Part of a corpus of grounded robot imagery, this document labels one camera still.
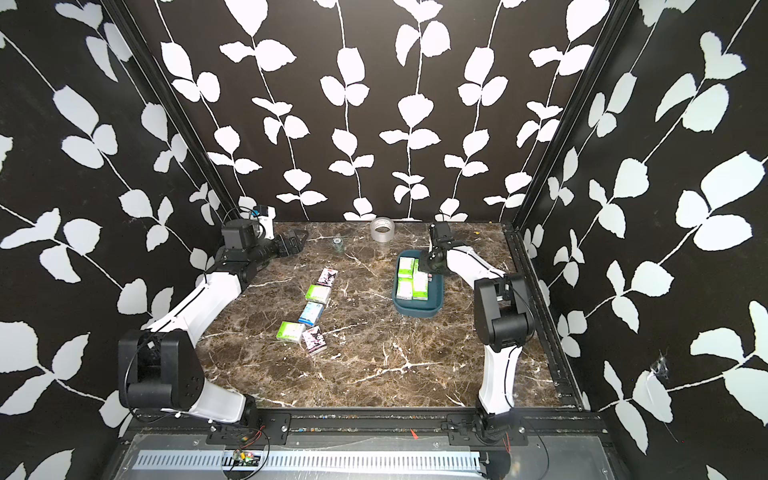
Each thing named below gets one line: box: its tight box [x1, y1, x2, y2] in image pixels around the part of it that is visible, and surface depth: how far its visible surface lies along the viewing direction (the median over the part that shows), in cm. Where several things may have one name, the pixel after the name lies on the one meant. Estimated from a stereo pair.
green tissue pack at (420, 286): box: [412, 271, 428, 301], surface depth 100 cm
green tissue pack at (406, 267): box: [398, 256, 415, 279], surface depth 103 cm
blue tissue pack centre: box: [298, 302, 325, 326], surface depth 95 cm
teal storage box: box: [392, 250, 444, 319], surface depth 100 cm
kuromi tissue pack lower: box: [302, 325, 327, 353], surface depth 89 cm
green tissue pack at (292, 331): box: [276, 321, 306, 343], surface depth 90 cm
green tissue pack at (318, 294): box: [305, 284, 332, 305], surface depth 100 cm
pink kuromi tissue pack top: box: [317, 267, 338, 288], surface depth 103 cm
